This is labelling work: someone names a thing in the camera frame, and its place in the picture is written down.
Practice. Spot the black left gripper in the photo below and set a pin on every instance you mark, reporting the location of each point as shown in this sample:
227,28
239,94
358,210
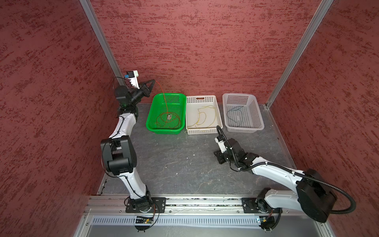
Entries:
146,90

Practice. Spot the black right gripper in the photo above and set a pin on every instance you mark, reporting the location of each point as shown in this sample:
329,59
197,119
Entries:
219,156

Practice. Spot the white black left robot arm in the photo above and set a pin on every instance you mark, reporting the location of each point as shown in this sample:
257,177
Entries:
119,158

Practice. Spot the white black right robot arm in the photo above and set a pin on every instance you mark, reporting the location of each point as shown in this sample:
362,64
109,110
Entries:
305,190

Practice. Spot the green plastic basket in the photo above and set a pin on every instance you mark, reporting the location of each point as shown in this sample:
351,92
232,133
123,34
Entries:
162,105

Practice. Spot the cream perforated basket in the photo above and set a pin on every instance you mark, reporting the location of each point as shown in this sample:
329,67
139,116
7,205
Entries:
202,115

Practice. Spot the translucent white slotted basket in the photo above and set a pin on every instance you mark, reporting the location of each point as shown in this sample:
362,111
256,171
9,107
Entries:
242,113

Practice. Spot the right small circuit board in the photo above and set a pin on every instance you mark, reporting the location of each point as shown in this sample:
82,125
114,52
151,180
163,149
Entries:
267,223

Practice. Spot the small circuit board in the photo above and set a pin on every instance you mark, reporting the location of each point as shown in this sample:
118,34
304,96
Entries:
267,223
144,220

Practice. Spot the left small circuit board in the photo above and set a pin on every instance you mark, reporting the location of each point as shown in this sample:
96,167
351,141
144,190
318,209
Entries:
144,220

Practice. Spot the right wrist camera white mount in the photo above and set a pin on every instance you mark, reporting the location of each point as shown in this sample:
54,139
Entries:
221,144

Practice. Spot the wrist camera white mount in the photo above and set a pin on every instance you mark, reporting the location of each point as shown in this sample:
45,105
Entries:
132,77
221,144

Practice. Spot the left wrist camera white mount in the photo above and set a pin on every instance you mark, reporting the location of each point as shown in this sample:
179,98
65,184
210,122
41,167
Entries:
132,77

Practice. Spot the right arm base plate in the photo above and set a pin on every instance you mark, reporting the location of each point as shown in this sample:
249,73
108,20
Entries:
257,206

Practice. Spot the white slotted cable duct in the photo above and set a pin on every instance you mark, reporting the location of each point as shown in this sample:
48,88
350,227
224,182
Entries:
189,221

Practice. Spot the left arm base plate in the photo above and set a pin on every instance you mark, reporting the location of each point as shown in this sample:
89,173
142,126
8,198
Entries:
158,205

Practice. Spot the aluminium corner post left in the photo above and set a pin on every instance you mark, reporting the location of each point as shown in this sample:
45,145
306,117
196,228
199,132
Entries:
90,13

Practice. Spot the aluminium corner post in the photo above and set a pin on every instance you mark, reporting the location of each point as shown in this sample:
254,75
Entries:
90,13
312,27

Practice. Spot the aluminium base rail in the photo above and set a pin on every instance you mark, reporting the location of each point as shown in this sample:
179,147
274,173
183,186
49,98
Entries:
291,224

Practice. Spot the aluminium corner post right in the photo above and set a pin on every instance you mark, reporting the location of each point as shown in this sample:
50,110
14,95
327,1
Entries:
312,27

